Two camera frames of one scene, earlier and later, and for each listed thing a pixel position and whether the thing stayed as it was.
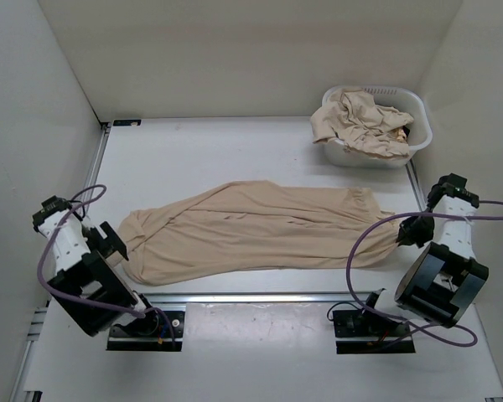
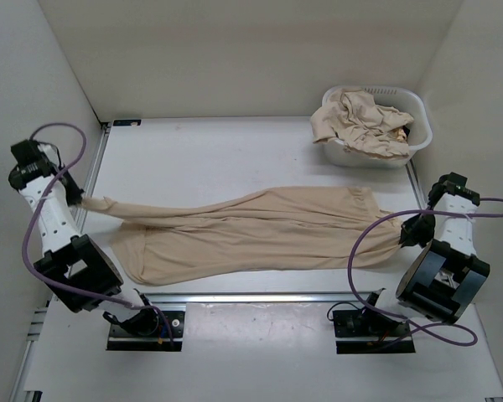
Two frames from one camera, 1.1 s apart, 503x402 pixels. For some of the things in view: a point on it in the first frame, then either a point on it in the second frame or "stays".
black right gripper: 407,234 stays
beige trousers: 250,226 stays
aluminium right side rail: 416,185 stays
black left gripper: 111,244 to 75,193
